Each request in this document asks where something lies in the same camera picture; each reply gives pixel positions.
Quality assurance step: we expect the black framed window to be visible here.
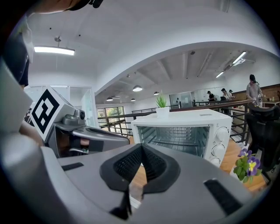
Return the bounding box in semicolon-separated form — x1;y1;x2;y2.
97;106;125;129

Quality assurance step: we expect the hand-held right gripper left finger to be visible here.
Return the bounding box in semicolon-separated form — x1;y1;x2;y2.
40;143;144;224

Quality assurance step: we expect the long ceiling light panel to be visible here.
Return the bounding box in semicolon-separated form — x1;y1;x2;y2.
34;45;75;56

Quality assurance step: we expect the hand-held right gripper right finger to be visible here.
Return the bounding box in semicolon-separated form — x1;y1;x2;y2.
141;144;263;224

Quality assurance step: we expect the person's left hand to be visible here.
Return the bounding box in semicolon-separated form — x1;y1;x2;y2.
57;129;91;158

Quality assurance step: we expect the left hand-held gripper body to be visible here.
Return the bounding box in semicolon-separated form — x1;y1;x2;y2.
29;86;87;158

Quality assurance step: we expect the person's navy top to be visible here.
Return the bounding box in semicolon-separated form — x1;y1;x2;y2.
0;13;35;88

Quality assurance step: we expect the green spiky plant white pot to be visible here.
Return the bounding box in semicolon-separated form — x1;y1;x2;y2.
155;91;171;118

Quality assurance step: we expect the black office chair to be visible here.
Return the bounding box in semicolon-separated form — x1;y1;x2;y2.
245;104;280;182

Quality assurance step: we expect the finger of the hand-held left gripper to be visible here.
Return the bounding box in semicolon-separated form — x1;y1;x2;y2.
71;126;131;154

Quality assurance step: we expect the purple flower plant white pot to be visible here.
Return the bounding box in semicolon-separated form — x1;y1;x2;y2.
229;148;263;184

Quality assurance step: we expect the white oven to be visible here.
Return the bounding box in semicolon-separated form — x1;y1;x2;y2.
130;108;232;168

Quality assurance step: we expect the person's left forearm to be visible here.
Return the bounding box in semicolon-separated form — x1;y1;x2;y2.
18;121;44;147

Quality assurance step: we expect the black metal railing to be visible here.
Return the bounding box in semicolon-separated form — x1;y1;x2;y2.
97;99;254;145

